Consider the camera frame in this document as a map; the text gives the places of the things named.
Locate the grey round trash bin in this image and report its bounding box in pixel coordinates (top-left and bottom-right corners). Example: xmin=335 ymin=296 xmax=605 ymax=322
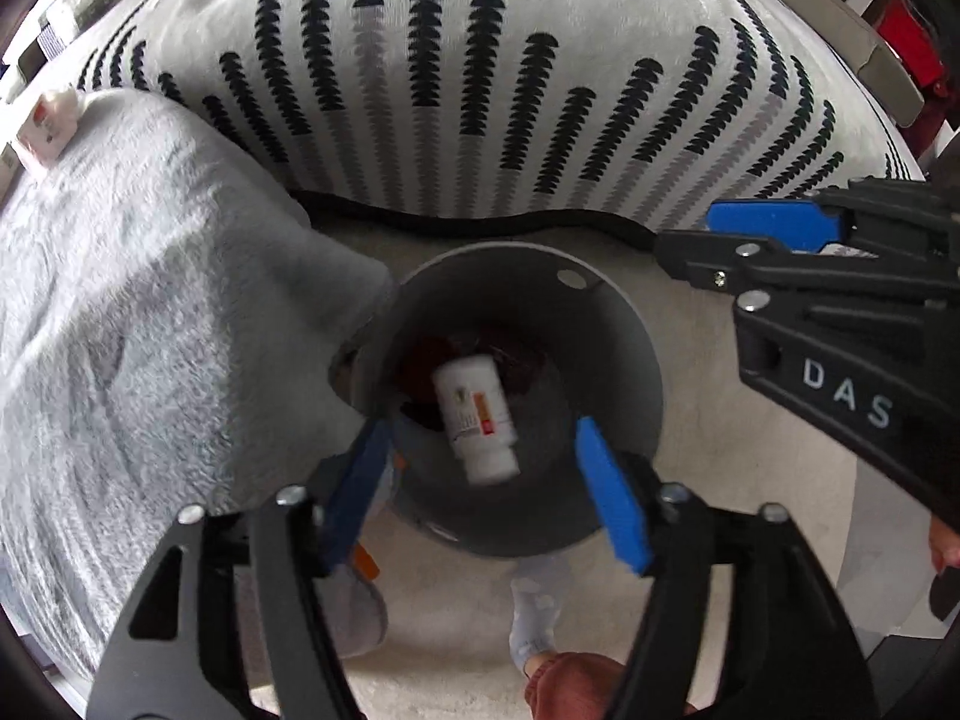
xmin=330 ymin=240 xmax=665 ymax=560

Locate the red and white box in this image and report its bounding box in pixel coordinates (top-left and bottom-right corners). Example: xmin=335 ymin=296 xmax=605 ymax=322
xmin=15 ymin=88 xmax=80 ymax=170

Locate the person's right hand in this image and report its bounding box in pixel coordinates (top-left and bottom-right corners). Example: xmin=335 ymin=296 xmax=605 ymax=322
xmin=928 ymin=516 xmax=960 ymax=572

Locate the white pill bottle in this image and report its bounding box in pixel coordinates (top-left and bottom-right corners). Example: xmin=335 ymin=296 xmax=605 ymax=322
xmin=431 ymin=355 xmax=521 ymax=486

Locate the checkered tissue box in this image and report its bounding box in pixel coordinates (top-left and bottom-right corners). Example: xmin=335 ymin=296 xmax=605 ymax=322
xmin=36 ymin=11 xmax=80 ymax=61

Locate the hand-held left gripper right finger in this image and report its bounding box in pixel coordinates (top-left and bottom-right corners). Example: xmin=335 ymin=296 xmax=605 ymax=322
xmin=574 ymin=414 xmax=878 ymax=720

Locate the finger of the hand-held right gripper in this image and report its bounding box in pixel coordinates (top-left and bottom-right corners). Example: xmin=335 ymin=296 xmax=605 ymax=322
xmin=705 ymin=178 xmax=960 ymax=256
xmin=652 ymin=228 xmax=960 ymax=305

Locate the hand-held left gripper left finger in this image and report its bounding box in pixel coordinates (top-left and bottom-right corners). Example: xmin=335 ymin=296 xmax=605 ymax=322
xmin=86 ymin=416 xmax=395 ymax=720

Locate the white sock foot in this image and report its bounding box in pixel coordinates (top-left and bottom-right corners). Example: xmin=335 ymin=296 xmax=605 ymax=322
xmin=508 ymin=555 xmax=698 ymax=720

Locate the grey fluffy table cover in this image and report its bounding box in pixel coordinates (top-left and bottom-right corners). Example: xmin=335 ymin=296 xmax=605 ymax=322
xmin=0 ymin=88 xmax=398 ymax=683

